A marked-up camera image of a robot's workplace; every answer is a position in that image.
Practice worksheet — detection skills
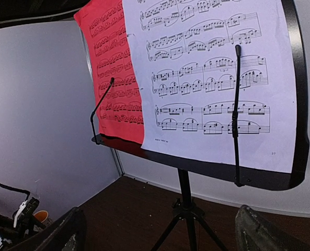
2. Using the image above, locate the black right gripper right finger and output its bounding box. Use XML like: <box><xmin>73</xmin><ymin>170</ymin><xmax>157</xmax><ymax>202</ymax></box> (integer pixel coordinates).
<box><xmin>235</xmin><ymin>205</ymin><xmax>310</xmax><ymax>251</ymax></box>

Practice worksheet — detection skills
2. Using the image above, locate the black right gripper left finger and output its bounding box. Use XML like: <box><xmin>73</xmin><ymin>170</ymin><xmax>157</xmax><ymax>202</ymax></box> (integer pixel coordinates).
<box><xmin>10</xmin><ymin>207</ymin><xmax>87</xmax><ymax>250</ymax></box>

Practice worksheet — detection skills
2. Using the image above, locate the black perforated music stand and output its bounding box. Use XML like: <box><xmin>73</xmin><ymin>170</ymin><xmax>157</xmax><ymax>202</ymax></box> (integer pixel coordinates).
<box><xmin>92</xmin><ymin>1</ymin><xmax>309</xmax><ymax>250</ymax></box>

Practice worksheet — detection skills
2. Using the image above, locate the red sheet music page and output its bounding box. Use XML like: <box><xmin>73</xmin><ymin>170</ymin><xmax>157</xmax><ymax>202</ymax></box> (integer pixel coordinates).
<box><xmin>74</xmin><ymin>0</ymin><xmax>144</xmax><ymax>144</ymax></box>

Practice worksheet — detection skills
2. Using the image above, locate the white sheet music page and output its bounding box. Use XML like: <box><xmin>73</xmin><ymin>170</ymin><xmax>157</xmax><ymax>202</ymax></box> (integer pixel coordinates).
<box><xmin>122</xmin><ymin>1</ymin><xmax>297</xmax><ymax>173</ymax></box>

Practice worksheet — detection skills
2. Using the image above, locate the patterned mug yellow inside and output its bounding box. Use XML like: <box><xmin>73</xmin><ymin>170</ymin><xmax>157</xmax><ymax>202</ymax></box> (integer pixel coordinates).
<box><xmin>34</xmin><ymin>210</ymin><xmax>53</xmax><ymax>226</ymax></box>

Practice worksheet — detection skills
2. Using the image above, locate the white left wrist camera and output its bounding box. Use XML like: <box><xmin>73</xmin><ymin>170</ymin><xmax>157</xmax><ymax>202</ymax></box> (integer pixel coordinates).
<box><xmin>13</xmin><ymin>197</ymin><xmax>40</xmax><ymax>228</ymax></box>

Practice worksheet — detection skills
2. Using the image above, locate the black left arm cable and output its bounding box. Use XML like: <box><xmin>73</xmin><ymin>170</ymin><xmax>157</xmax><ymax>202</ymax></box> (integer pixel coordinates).
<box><xmin>0</xmin><ymin>172</ymin><xmax>31</xmax><ymax>202</ymax></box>

